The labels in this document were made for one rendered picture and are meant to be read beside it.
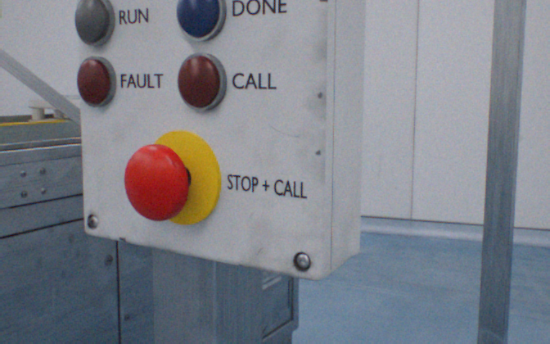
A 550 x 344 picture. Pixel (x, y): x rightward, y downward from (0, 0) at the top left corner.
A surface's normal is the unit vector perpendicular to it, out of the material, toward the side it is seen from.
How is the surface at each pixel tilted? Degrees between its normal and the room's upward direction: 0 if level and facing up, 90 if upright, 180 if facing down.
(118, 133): 90
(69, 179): 90
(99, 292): 90
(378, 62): 90
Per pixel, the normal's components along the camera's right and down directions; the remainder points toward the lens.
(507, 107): -0.53, 0.10
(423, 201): -0.30, 0.11
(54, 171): 0.85, 0.07
